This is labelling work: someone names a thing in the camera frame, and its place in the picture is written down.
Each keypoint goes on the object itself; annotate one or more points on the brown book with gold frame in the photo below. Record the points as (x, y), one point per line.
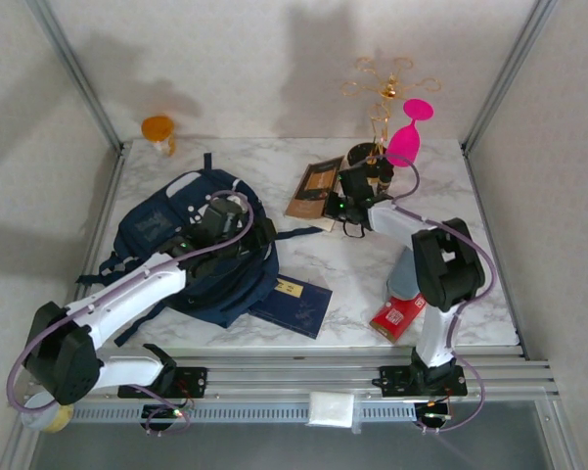
(313, 186)

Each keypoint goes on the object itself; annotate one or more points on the navy blue backpack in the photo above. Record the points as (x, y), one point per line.
(151, 225)

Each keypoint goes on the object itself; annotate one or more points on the grey-blue fabric pencil case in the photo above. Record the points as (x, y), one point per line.
(401, 279)

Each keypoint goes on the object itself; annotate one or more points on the navy book with yellow label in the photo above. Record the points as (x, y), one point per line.
(298, 308)

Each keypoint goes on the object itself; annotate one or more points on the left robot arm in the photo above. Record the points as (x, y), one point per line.
(127, 294)

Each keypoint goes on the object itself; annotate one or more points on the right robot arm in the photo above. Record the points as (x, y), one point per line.
(445, 264)

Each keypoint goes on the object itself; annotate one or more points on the small dark bottle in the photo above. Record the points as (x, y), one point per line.
(385, 178)

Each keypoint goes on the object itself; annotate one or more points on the pink wine glass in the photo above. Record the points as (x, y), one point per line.
(403, 142)

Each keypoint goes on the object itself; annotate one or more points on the jar with orange lid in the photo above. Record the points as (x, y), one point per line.
(156, 128)

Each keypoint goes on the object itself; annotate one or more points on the red box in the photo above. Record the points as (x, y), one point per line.
(393, 318)

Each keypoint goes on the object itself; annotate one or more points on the white plastic packet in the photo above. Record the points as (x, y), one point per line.
(330, 408)

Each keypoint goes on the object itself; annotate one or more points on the tin can with yellow label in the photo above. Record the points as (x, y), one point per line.
(58, 421)

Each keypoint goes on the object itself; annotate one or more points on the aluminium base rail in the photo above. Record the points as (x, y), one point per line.
(293, 377)

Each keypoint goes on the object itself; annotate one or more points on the aluminium frame post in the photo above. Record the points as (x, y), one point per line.
(73, 73)
(509, 73)

